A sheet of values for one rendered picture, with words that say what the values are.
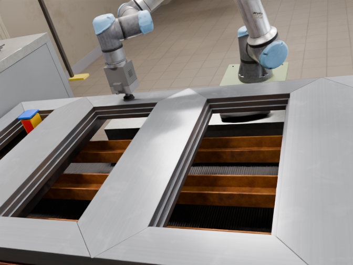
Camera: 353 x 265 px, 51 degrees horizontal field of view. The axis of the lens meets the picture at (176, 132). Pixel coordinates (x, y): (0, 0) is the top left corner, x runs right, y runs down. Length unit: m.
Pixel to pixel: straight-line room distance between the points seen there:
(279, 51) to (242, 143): 0.40
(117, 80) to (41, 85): 0.65
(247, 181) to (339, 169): 0.32
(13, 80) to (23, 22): 2.46
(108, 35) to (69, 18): 3.51
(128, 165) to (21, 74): 0.94
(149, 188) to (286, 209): 0.32
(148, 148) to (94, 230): 0.30
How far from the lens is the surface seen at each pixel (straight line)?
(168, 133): 1.08
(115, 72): 1.32
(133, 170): 0.98
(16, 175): 1.19
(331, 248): 0.71
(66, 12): 4.76
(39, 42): 1.94
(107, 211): 0.89
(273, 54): 1.46
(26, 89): 1.83
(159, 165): 0.96
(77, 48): 4.80
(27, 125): 1.53
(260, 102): 1.19
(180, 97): 1.28
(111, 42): 1.28
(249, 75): 1.63
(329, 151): 0.92
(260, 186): 1.10
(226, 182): 1.12
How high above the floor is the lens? 1.41
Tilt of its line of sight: 30 degrees down
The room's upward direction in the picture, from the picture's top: 15 degrees counter-clockwise
